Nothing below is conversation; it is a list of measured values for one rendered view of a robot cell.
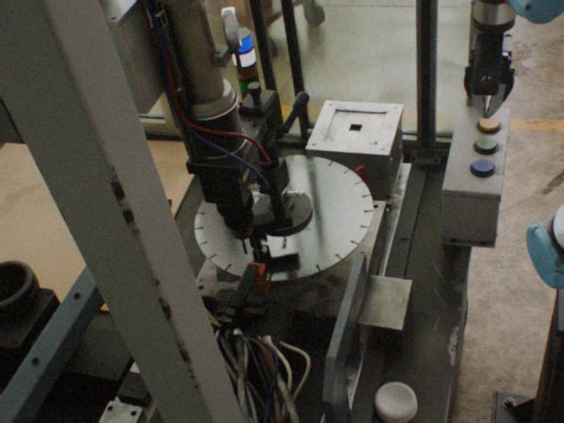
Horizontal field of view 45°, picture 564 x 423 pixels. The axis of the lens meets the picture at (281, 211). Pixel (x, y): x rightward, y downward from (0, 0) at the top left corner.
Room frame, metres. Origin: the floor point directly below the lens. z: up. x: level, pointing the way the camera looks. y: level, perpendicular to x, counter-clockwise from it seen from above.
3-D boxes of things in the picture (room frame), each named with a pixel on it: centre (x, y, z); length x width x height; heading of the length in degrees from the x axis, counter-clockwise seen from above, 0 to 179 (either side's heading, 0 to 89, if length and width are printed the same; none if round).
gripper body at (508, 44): (1.08, -0.44, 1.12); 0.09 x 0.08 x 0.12; 156
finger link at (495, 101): (1.07, -0.45, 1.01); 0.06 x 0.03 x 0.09; 156
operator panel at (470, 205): (1.06, -0.42, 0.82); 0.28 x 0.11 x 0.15; 156
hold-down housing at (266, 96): (0.85, 0.00, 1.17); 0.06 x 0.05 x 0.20; 147
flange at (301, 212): (0.93, 0.00, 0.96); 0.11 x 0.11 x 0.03
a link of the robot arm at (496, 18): (1.07, -0.43, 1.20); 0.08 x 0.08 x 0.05
